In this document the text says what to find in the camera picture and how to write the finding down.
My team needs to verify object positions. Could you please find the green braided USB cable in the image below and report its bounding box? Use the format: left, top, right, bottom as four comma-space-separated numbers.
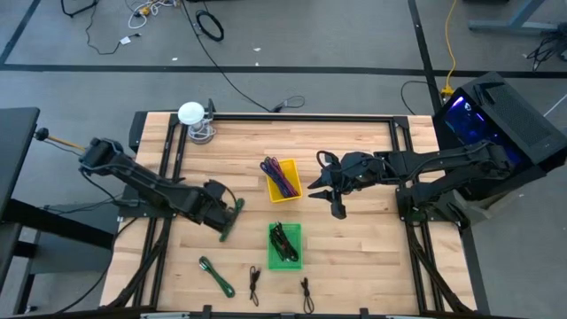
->
198, 255, 237, 299

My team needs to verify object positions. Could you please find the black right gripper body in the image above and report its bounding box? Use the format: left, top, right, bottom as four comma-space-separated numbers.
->
322, 152, 383, 221

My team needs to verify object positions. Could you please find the black USB cable red tie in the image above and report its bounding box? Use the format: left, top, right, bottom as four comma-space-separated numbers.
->
268, 223, 293, 249

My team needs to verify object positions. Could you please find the purple braided USB cable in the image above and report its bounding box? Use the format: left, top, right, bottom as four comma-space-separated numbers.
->
265, 159, 299, 199

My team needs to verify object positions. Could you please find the yellow floor cable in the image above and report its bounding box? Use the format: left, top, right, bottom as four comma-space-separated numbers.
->
440, 0, 460, 97

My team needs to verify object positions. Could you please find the long black floor cable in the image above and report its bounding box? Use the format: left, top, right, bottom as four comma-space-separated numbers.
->
180, 0, 307, 114

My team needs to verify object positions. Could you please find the green cable tie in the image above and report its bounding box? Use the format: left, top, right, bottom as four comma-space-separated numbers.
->
218, 197, 246, 244

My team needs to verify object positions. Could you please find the white dome lamp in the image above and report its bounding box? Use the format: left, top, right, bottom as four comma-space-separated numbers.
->
177, 101, 206, 127

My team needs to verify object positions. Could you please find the black computer tower blue light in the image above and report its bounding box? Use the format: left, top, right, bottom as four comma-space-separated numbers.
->
431, 71, 567, 203

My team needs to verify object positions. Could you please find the thin black cable white plug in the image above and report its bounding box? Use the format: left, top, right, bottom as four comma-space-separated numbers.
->
83, 0, 143, 57

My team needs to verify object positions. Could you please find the white floor cable bundle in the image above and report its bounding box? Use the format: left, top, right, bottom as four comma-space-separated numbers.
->
127, 0, 181, 30

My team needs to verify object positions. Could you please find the black floor cable loop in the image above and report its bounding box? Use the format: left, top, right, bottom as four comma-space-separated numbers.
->
400, 79, 444, 116

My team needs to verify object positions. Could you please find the black aluminium table frame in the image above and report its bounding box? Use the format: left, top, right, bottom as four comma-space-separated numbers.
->
100, 109, 492, 319

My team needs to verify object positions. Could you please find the black coiled floor cable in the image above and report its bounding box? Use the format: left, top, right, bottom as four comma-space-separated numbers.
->
195, 9, 225, 43

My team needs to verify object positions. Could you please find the black side desk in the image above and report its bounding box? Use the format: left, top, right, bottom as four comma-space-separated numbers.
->
0, 106, 115, 316

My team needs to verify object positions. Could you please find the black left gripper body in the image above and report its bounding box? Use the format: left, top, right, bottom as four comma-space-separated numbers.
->
201, 179, 238, 234

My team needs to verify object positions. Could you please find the orange stick black knob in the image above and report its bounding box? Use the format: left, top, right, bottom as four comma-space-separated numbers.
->
34, 127, 86, 152

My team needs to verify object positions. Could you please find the yellow plastic basket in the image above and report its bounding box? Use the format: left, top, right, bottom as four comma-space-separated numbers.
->
264, 157, 304, 204

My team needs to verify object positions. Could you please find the black floor cable bundle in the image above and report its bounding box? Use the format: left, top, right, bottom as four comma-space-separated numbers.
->
524, 33, 567, 72

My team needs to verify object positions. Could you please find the coiled white lamp cable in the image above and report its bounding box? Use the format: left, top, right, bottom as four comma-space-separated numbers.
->
186, 119, 218, 145

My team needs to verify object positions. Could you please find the grey desk foot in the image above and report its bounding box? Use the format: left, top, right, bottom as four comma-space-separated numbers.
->
468, 0, 560, 33

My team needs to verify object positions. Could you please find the green plastic basket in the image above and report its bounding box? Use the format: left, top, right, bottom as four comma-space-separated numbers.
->
267, 222, 305, 272

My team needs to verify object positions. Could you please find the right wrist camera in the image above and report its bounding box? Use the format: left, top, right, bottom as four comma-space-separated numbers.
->
340, 152, 371, 172

